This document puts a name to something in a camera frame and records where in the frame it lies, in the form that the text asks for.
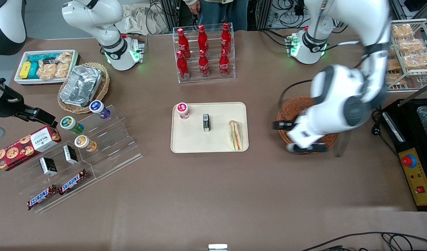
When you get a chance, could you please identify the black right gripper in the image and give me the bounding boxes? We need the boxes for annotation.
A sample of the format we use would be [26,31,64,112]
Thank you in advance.
[0,80,58,128]

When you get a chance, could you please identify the triangular sandwich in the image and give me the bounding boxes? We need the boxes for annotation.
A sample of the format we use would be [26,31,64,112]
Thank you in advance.
[229,120,243,151]

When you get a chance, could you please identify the brown round wicker basket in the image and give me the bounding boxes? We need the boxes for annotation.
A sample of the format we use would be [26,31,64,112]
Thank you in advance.
[276,96,338,154]

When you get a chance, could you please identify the aluminium foil tray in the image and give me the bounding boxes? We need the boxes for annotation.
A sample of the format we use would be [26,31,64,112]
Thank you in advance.
[59,65,103,107]

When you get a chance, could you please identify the light tan wicker basket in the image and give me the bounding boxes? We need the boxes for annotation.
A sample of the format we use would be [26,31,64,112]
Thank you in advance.
[58,62,110,114]

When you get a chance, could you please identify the cream plastic tray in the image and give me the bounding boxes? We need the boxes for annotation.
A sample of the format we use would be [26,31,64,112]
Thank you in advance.
[170,102,249,154]

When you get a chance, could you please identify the green gum jar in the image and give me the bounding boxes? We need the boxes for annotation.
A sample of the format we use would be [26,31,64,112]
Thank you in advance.
[60,116,84,135]

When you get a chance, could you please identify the red Walkers cookie box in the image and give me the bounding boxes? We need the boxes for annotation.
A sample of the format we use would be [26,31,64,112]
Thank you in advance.
[0,125,62,171]

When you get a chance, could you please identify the white plastic bin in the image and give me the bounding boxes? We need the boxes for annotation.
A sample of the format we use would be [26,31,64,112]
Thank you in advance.
[14,50,80,86]

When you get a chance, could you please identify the yellow small box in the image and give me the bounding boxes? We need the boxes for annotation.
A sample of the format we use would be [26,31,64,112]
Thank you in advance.
[19,61,32,79]

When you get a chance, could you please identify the orange gum jar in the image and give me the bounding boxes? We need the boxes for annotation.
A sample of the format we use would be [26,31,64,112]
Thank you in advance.
[74,135,97,152]

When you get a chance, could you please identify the purple gum jar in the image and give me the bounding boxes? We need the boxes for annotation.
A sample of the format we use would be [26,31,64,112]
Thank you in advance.
[89,100,111,119]

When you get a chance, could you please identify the Snickers chocolate bar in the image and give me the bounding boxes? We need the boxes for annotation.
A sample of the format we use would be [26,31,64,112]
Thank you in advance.
[27,184,58,211]
[59,169,88,195]

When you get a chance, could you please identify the clear acrylic bottle rack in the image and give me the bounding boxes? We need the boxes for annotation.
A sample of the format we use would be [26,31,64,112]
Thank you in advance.
[172,23,236,84]

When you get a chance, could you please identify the red cola bottle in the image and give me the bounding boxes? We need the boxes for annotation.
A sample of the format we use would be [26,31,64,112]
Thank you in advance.
[220,23,232,53]
[198,50,210,77]
[176,51,190,80]
[177,28,191,59]
[219,49,231,76]
[198,24,210,53]

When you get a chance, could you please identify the clear acrylic tiered stand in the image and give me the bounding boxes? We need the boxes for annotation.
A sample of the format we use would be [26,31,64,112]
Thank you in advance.
[16,105,143,214]

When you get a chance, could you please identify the red white lidded jar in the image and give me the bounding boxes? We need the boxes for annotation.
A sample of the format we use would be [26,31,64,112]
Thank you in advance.
[176,102,190,120]

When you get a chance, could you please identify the black machine housing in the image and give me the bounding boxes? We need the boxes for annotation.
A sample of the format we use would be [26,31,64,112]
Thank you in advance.
[380,99,427,212]

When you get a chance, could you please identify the standing person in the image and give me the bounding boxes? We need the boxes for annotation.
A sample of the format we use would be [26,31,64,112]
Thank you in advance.
[182,0,249,32]

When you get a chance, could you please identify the beige cloth bag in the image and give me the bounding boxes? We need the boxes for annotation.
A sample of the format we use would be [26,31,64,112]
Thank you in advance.
[124,4,169,35]

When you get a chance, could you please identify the yellow control panel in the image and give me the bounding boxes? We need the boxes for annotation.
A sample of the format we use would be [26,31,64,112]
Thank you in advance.
[398,148,427,206]

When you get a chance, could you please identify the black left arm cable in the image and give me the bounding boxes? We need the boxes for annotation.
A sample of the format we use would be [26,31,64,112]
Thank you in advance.
[278,79,315,121]

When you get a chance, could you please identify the black arm base cables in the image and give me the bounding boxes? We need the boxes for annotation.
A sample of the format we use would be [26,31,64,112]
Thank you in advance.
[258,28,295,49]

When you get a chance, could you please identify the black cable with plug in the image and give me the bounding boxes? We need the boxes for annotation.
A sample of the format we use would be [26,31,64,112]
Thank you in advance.
[371,110,399,154]

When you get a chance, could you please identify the wire rack of bread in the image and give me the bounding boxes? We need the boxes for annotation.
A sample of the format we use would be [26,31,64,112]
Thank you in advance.
[386,19,427,92]

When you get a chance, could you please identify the thin black cable bundle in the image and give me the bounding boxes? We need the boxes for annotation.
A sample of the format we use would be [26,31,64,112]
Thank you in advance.
[301,231,427,251]

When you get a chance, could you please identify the background black cable bundle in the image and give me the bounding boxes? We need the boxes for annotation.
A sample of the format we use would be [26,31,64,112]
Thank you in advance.
[145,0,181,33]

